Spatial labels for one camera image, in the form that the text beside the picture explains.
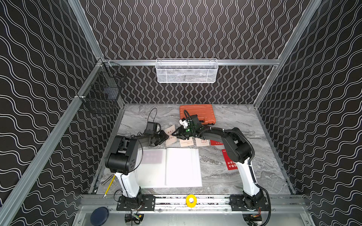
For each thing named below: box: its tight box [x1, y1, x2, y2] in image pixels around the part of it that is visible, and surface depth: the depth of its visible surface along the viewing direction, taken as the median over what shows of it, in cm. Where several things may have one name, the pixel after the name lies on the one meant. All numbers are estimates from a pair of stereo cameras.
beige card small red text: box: [195, 137, 210, 147], surface depth 100 cm
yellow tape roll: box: [185, 193, 198, 209], surface depth 76 cm
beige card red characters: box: [164, 124, 178, 147], surface depth 100 cm
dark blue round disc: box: [90, 206, 109, 226], surface depth 72 cm
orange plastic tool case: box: [179, 104, 216, 125], surface depth 110 cm
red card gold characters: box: [140, 149, 164, 164], surface depth 92 cm
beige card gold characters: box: [179, 136, 194, 147], surface depth 99 cm
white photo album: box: [134, 147, 203, 188], surface depth 88 cm
